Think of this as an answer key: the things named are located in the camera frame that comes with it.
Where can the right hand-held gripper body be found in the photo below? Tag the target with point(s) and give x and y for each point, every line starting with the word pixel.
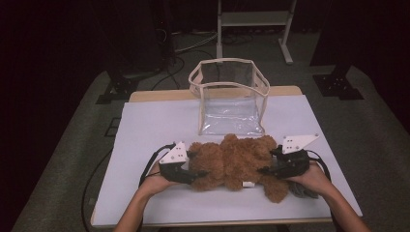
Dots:
pixel 295 143

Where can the transparent bag with beige trim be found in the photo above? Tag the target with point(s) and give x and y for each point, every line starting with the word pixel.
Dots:
pixel 232 116

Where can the black stand base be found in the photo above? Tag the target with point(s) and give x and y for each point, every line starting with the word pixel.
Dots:
pixel 336 87
pixel 119 88

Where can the wooden table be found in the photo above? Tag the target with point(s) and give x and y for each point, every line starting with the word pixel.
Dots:
pixel 154 95

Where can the brown teddy bear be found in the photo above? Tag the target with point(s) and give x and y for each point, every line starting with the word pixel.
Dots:
pixel 235 161

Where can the person's left hand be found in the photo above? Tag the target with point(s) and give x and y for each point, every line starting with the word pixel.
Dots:
pixel 154 183

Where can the person's right hand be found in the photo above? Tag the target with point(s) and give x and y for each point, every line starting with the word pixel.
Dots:
pixel 314 182

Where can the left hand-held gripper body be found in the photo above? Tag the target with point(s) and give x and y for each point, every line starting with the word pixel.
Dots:
pixel 175 156

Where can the white metal stand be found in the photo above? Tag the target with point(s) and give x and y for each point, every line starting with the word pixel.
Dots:
pixel 254 18

